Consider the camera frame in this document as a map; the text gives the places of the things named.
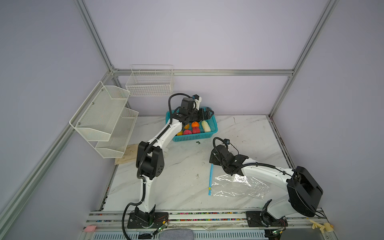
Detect teal plastic basket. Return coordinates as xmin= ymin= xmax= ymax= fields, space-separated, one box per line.
xmin=166 ymin=107 xmax=218 ymax=142

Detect clear zip bag blue zipper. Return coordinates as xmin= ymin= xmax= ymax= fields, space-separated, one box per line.
xmin=208 ymin=164 xmax=270 ymax=199

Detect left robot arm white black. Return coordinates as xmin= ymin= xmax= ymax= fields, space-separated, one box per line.
xmin=134 ymin=93 xmax=214 ymax=225

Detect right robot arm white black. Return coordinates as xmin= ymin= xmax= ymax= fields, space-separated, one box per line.
xmin=210 ymin=145 xmax=323 ymax=226

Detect red bell pepper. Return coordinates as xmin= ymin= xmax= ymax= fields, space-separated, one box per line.
xmin=192 ymin=127 xmax=201 ymax=134

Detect white mesh two-tier shelf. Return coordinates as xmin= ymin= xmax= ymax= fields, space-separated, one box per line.
xmin=69 ymin=82 xmax=139 ymax=159

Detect grey cloth pad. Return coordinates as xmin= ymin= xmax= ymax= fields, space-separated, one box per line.
xmin=159 ymin=229 xmax=195 ymax=240

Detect beige tape scraps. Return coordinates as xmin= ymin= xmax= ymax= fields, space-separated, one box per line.
xmin=310 ymin=220 xmax=334 ymax=234

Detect pink sponge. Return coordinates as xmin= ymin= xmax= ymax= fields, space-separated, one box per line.
xmin=83 ymin=225 xmax=97 ymax=233

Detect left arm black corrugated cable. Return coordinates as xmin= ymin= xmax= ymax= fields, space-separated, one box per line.
xmin=120 ymin=92 xmax=193 ymax=240

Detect white wire wall basket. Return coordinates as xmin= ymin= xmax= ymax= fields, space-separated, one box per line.
xmin=126 ymin=65 xmax=174 ymax=97

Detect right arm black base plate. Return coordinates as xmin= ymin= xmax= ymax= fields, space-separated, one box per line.
xmin=246 ymin=211 xmax=288 ymax=228

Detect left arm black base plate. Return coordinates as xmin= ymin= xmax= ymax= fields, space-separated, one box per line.
xmin=126 ymin=212 xmax=169 ymax=229

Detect aluminium rail base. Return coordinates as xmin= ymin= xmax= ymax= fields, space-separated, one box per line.
xmin=79 ymin=209 xmax=338 ymax=240

